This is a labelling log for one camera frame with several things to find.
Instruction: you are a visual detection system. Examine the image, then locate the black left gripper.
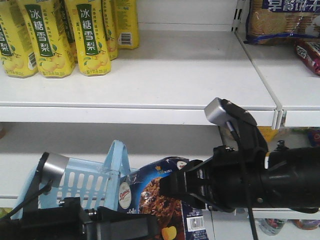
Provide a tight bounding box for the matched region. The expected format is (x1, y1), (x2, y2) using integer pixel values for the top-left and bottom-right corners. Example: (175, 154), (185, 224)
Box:
(14, 197), (159, 240)

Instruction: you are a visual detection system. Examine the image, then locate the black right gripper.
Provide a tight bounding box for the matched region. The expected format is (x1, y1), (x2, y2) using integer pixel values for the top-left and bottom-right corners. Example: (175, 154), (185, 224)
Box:
(159, 145), (269, 213)

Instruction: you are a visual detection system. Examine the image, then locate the blue Chocofolo cookie box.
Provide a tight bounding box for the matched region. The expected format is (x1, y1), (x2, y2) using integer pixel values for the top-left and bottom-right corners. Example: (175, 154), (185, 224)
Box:
(117, 156), (208, 240)

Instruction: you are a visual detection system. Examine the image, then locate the light blue shopping basket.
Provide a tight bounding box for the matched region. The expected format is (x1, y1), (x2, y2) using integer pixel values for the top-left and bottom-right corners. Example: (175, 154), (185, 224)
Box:
(16, 140), (134, 211)

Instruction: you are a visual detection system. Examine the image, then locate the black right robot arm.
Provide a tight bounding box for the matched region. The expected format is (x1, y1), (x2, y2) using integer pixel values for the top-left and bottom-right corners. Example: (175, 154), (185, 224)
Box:
(159, 145), (320, 213)

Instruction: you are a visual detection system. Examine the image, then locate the yellow label snack jar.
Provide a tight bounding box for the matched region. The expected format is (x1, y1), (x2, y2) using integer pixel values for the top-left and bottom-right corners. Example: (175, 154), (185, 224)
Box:
(258, 126), (291, 143)

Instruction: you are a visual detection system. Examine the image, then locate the right white shelf unit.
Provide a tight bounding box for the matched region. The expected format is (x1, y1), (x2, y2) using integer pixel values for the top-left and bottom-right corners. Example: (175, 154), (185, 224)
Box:
(219, 0), (320, 221)

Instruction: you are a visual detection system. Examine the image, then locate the blue snack packet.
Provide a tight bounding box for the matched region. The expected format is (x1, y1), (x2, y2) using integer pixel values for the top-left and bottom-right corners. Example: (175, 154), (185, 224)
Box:
(307, 129), (320, 147)

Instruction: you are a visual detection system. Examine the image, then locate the white store shelf unit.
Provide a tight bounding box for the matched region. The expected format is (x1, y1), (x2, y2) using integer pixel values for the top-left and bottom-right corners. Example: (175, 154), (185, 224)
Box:
(0, 0), (278, 208)

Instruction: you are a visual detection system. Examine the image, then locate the red snack packet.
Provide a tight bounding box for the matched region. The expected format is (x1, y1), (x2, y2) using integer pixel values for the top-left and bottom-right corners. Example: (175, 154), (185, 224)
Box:
(294, 38), (320, 76)

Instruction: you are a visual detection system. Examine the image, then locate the breakfast biscuit bag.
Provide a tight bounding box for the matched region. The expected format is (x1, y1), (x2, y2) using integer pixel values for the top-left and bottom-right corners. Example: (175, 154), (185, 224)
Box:
(245, 0), (320, 45)

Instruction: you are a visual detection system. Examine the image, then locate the yellow pear drink bottle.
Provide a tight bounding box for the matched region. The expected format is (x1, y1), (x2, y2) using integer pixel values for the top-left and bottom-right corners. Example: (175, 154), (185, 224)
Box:
(0, 0), (38, 78)
(101, 0), (118, 60)
(17, 0), (75, 78)
(114, 0), (140, 50)
(65, 0), (111, 77)

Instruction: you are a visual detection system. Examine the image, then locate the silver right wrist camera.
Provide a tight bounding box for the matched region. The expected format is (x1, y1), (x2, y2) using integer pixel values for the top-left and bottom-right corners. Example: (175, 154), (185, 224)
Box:
(204, 97), (231, 127)

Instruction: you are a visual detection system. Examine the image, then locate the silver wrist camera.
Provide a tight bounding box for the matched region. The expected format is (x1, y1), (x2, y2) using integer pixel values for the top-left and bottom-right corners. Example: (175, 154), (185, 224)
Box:
(204, 97), (231, 127)
(38, 152), (69, 187)

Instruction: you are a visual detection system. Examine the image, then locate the black camera cable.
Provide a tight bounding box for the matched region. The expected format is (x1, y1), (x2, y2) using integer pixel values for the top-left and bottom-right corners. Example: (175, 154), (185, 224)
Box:
(0, 162), (55, 222)

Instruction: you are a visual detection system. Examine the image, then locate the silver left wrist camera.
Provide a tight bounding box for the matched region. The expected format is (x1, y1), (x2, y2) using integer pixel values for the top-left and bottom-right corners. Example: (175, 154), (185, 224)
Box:
(38, 152), (69, 187)

